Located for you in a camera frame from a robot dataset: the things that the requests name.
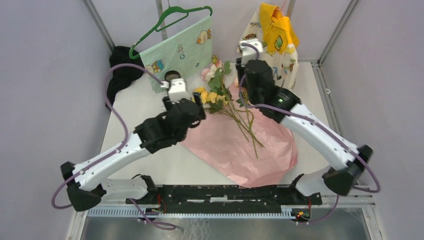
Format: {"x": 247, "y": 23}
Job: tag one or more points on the artificial flower bunch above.
{"x": 217, "y": 98}

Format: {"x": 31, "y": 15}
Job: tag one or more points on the pink wrapping paper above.
{"x": 219, "y": 142}

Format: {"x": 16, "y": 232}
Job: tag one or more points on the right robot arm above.
{"x": 346, "y": 160}

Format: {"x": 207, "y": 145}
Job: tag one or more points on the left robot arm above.
{"x": 88, "y": 183}

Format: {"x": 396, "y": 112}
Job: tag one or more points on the black cylindrical vase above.
{"x": 172, "y": 75}

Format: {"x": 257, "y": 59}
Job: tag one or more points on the green cartoon cloth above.
{"x": 186, "y": 52}

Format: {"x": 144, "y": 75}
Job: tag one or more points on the black cloth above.
{"x": 122, "y": 77}

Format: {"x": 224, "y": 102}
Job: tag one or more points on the green clothes hanger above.
{"x": 159, "y": 27}

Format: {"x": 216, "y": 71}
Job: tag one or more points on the yellow cartoon child jacket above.
{"x": 274, "y": 30}

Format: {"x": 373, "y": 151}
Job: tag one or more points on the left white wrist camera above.
{"x": 177, "y": 89}

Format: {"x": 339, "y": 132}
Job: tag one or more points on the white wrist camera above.
{"x": 250, "y": 50}
{"x": 177, "y": 89}

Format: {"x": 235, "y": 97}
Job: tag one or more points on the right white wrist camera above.
{"x": 250, "y": 50}

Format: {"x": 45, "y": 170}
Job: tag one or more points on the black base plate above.
{"x": 226, "y": 199}

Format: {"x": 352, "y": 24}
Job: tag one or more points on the white slotted cable duct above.
{"x": 355, "y": 199}

